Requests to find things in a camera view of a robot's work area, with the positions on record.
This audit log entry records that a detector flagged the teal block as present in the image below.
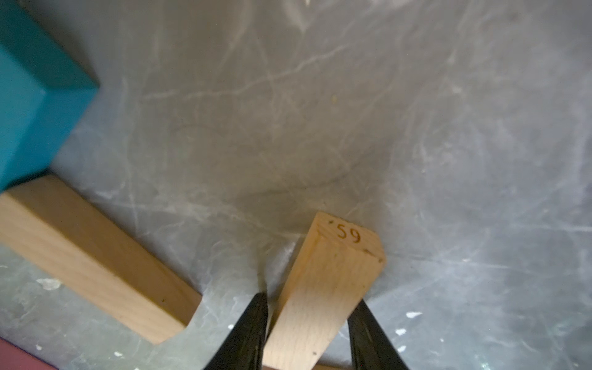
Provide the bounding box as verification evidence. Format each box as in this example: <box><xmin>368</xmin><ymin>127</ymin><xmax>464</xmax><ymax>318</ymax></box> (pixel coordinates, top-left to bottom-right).
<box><xmin>1</xmin><ymin>1</ymin><xmax>99</xmax><ymax>189</ymax></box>

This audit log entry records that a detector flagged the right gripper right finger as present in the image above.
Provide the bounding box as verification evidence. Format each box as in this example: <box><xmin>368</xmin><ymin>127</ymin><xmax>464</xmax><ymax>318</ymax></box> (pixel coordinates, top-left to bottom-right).
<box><xmin>348</xmin><ymin>300</ymin><xmax>409</xmax><ymax>370</ymax></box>

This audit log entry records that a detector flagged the wooden block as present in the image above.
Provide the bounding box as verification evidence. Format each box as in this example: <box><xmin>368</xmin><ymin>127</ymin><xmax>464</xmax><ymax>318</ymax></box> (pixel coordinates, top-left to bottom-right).
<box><xmin>262</xmin><ymin>212</ymin><xmax>386</xmax><ymax>369</ymax></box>
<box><xmin>1</xmin><ymin>175</ymin><xmax>201</xmax><ymax>344</ymax></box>

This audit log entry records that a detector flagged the pink block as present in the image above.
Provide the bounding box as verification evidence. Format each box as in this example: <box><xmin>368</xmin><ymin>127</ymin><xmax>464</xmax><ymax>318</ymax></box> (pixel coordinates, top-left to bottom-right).
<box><xmin>0</xmin><ymin>339</ymin><xmax>56</xmax><ymax>370</ymax></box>

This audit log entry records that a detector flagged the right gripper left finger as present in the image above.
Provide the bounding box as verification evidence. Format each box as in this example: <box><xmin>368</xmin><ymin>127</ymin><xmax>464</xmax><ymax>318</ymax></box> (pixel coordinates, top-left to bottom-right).
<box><xmin>203</xmin><ymin>292</ymin><xmax>268</xmax><ymax>370</ymax></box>

